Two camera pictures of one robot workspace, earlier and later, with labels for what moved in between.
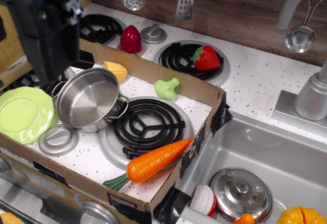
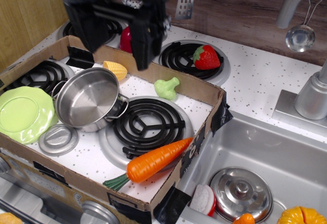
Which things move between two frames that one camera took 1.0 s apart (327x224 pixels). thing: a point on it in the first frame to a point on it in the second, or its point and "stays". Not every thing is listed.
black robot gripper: x=46 y=11 to x=141 y=4
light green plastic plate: x=27 y=114 stays
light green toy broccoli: x=165 y=90 stays
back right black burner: x=180 y=57 stays
